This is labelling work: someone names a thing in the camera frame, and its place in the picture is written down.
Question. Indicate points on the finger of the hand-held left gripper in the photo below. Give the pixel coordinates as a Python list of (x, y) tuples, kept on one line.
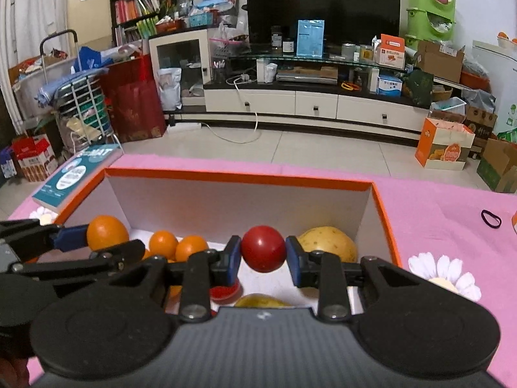
[(72, 237), (121, 252)]

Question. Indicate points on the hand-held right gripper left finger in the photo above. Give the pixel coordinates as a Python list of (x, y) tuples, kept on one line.
[(232, 260)]

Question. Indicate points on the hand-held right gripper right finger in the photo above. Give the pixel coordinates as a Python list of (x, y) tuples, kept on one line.
[(294, 260)]

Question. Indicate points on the large orange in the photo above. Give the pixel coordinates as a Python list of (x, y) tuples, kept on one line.
[(107, 232)]

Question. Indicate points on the small cherry tomato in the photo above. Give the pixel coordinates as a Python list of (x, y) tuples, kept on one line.
[(224, 292)]

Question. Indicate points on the red tomato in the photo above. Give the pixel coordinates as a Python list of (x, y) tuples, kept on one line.
[(263, 249)]

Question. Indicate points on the orange cardboard box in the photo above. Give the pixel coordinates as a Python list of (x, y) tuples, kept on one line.
[(242, 206)]

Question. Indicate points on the teal book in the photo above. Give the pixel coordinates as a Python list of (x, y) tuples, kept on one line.
[(68, 178)]

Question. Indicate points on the red and white carton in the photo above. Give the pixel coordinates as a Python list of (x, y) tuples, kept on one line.
[(34, 159)]

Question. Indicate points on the red paper bag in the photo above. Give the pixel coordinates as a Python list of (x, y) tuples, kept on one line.
[(135, 107)]

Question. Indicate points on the pink flowered tablecloth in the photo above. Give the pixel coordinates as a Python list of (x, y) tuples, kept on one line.
[(436, 226)]

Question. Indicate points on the white television stand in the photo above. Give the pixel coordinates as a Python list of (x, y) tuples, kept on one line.
[(315, 107)]

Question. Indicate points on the blue bag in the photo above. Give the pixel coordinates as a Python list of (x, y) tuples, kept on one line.
[(91, 58)]

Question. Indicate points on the orange gift box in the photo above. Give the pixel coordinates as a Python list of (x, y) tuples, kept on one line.
[(442, 149)]

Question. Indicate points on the white and blue mask box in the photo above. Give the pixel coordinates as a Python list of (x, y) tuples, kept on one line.
[(389, 85)]

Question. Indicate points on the white glass-door cabinet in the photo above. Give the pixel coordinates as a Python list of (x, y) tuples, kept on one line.
[(179, 48)]

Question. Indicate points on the blue flat packet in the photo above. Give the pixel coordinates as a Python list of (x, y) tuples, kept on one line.
[(310, 38)]

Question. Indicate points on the green printed cardboard box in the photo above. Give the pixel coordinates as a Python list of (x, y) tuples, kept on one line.
[(499, 167)]

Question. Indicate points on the orange and white small box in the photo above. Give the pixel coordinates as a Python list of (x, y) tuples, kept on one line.
[(389, 52)]

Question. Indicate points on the white standing air conditioner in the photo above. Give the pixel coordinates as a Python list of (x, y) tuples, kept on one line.
[(89, 4)]

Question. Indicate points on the brown cardboard box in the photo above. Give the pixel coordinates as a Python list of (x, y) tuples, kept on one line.
[(438, 62)]

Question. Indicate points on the dark bookshelf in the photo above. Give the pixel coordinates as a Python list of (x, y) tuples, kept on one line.
[(133, 0)]

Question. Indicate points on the white small fridge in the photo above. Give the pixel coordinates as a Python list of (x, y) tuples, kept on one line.
[(499, 89)]

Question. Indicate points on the green stacked bins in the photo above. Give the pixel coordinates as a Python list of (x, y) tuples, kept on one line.
[(430, 8)]

